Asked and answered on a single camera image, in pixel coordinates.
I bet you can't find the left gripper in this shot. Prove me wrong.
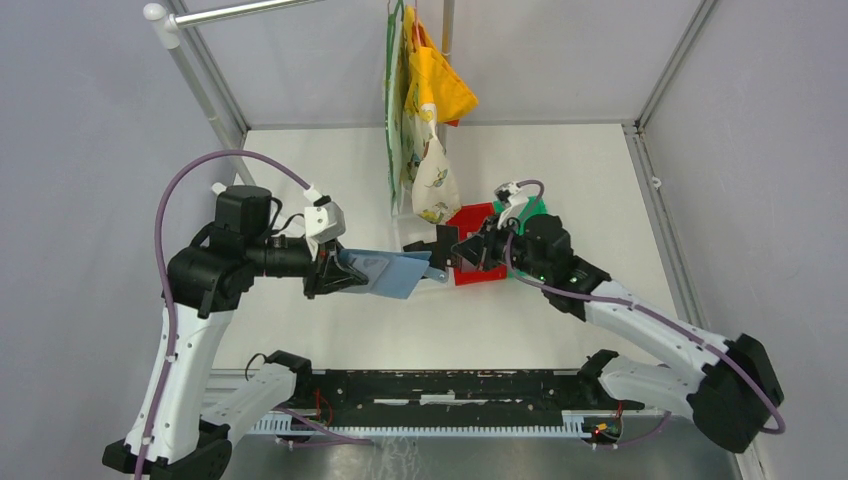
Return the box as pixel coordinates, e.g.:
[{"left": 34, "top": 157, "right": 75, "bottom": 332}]
[{"left": 248, "top": 233, "right": 370, "bottom": 298}]

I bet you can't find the vertical rack pole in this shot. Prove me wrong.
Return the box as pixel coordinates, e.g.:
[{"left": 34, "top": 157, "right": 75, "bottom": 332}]
[{"left": 437, "top": 0, "right": 457, "bottom": 160}]

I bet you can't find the red bin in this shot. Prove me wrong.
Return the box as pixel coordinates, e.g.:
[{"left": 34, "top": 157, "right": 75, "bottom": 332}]
[{"left": 447, "top": 202, "right": 507, "bottom": 287}]

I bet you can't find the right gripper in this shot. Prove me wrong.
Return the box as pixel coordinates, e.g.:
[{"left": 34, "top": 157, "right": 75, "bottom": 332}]
[{"left": 451, "top": 213, "right": 549, "bottom": 283}]

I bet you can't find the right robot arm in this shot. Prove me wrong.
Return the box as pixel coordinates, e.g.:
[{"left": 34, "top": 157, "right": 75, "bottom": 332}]
[{"left": 451, "top": 214, "right": 787, "bottom": 453}]

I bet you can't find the white cable duct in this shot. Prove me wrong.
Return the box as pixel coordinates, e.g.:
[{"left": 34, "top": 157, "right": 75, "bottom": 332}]
[{"left": 245, "top": 413, "right": 624, "bottom": 439}]

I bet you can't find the blue card holder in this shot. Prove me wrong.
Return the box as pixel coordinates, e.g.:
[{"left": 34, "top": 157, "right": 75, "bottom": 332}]
[{"left": 340, "top": 249, "right": 449, "bottom": 300}]

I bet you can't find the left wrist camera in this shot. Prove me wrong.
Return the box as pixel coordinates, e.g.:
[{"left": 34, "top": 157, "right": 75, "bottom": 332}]
[{"left": 304, "top": 195, "right": 346, "bottom": 244}]

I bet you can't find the black card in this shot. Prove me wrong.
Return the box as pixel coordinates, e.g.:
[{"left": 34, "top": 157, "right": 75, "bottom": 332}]
[{"left": 402, "top": 225, "right": 459, "bottom": 271}]

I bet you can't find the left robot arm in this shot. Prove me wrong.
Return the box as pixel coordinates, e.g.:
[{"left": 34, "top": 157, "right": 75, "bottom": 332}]
[{"left": 102, "top": 185, "right": 367, "bottom": 479}]

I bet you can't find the yellow cloth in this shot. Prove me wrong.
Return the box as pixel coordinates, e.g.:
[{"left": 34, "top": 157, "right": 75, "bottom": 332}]
[{"left": 403, "top": 6, "right": 479, "bottom": 126}]

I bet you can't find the white clothes rack pole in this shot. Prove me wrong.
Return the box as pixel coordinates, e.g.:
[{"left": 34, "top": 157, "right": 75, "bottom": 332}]
[{"left": 142, "top": 1, "right": 307, "bottom": 149}]

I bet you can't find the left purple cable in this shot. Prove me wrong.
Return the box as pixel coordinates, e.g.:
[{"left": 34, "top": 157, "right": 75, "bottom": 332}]
[{"left": 132, "top": 149, "right": 372, "bottom": 480}]

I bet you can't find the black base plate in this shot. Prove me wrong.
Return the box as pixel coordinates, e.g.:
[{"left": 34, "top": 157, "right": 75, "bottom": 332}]
[{"left": 276, "top": 369, "right": 644, "bottom": 427}]

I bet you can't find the green bin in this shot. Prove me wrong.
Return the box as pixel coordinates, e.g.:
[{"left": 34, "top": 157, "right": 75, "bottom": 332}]
[{"left": 492, "top": 195, "right": 549, "bottom": 235}]

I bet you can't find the hanging patterned cloth bag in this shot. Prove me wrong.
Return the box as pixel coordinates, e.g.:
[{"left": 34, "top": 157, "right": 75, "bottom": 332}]
[{"left": 383, "top": 1, "right": 461, "bottom": 224}]

